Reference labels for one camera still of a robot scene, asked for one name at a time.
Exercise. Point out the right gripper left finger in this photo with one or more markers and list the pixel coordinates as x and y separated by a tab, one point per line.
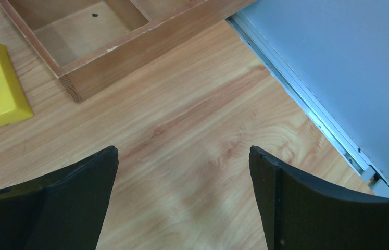
64	209

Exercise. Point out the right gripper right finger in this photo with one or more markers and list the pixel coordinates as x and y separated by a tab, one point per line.
301	211

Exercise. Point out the wooden compartment tray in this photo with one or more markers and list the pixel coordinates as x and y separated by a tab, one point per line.
89	45

